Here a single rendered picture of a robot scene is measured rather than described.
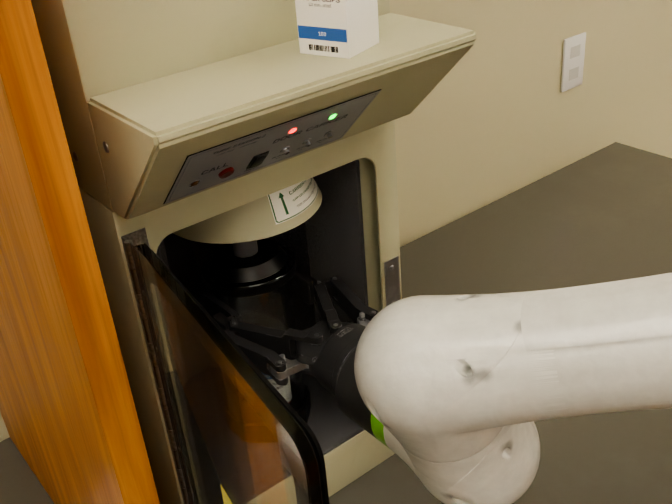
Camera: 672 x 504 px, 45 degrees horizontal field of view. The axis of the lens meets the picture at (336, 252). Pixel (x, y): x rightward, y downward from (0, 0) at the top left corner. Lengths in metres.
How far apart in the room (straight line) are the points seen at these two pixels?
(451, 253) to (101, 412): 0.96
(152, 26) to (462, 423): 0.39
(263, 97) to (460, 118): 1.02
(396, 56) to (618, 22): 1.30
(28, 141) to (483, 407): 0.35
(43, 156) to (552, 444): 0.78
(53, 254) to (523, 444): 0.39
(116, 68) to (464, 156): 1.07
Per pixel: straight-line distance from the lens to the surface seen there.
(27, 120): 0.56
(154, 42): 0.68
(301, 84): 0.63
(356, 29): 0.69
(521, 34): 1.69
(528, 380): 0.56
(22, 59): 0.55
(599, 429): 1.15
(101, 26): 0.66
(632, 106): 2.09
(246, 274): 0.89
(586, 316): 0.56
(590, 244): 1.56
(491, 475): 0.67
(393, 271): 0.93
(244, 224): 0.81
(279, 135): 0.67
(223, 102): 0.61
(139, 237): 0.72
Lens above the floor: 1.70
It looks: 30 degrees down
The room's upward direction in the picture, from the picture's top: 5 degrees counter-clockwise
